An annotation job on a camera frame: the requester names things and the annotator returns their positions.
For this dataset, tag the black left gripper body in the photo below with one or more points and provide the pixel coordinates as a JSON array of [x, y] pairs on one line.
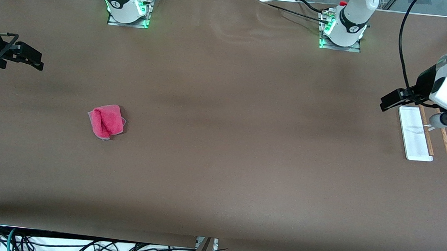
[[423, 84]]

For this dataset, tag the pink microfibre towel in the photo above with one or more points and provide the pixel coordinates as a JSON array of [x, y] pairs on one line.
[[106, 121]]

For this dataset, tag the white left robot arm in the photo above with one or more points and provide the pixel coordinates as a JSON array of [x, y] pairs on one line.
[[352, 19]]

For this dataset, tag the white rack base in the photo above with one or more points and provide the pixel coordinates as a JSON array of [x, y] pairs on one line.
[[411, 134]]

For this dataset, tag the table cover sheet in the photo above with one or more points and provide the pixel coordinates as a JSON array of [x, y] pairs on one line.
[[220, 161]]

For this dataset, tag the white rack rod bracket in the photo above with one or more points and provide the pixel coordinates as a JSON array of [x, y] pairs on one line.
[[429, 127]]

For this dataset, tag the metal post bracket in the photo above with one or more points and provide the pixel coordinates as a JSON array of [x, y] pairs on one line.
[[215, 244]]

